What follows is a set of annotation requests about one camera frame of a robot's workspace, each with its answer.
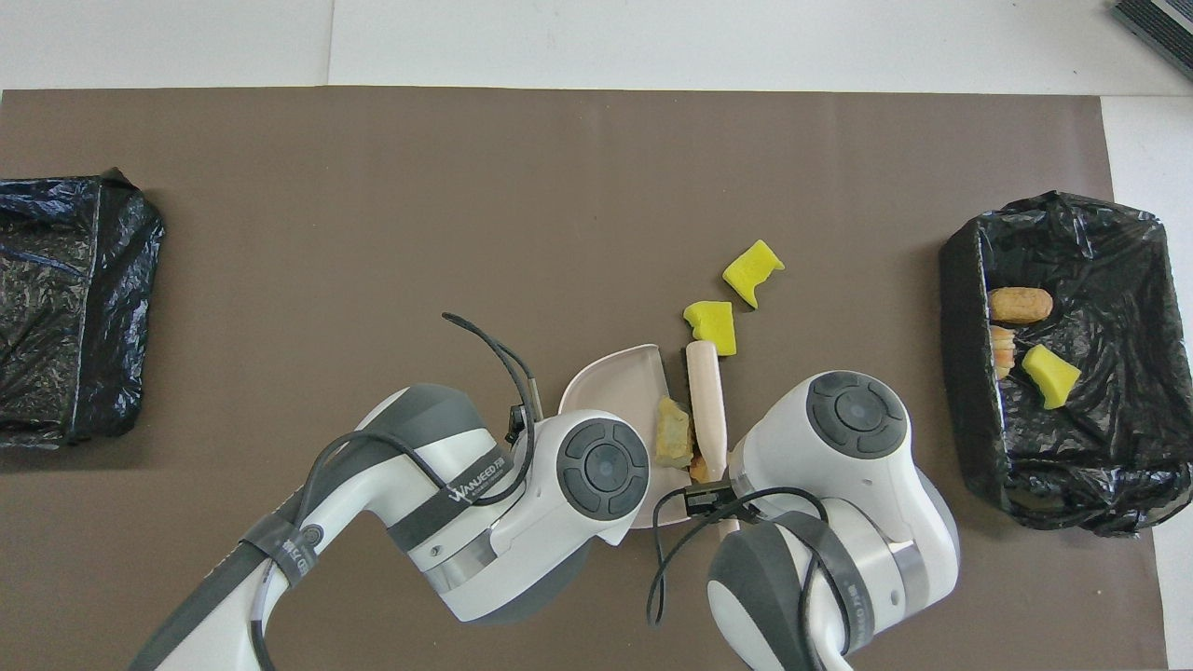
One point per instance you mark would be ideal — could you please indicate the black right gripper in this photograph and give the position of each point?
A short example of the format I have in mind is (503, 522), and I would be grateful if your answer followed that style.
(708, 499)

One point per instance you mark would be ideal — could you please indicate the orange striped sponge piece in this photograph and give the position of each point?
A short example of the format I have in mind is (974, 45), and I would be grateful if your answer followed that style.
(698, 466)

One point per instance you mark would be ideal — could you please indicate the pale green sponge chunk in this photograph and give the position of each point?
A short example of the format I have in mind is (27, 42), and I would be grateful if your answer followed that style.
(673, 433)

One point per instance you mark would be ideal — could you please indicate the beige hand brush black bristles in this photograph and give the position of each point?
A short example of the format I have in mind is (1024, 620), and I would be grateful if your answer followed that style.
(706, 391)

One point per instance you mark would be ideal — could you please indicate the beige plastic dustpan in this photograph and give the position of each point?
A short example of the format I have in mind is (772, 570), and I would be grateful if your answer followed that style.
(620, 387)

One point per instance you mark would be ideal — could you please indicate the yellow sponge block piece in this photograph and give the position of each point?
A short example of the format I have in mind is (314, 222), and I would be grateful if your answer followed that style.
(713, 326)

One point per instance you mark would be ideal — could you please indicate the notched yellow sponge piece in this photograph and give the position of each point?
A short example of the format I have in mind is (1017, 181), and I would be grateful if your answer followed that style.
(750, 270)

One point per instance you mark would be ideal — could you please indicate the pale beige sponge piece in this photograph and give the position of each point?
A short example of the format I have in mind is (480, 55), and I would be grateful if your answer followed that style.
(1002, 352)

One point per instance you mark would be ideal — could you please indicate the yellow sponge wedge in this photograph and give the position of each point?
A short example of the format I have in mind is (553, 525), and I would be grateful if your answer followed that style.
(1051, 377)

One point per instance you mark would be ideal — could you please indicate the brown oval sponge piece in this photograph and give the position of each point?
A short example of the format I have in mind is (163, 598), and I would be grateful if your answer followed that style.
(1021, 305)

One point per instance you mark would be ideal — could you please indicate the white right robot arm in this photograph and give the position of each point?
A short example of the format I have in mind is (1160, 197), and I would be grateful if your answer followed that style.
(857, 466)

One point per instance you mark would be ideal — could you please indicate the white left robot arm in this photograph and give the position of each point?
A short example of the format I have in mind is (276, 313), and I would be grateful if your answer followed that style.
(466, 522)

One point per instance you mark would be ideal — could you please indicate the black bag-lined bin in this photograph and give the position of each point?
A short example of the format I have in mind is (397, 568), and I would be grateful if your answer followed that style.
(1118, 447)
(112, 280)

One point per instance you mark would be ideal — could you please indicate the brown table mat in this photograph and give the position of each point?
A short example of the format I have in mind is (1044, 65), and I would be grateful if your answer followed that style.
(373, 186)

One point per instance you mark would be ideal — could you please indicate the grey ribbed device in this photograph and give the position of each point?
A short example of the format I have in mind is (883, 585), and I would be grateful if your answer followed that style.
(1160, 23)

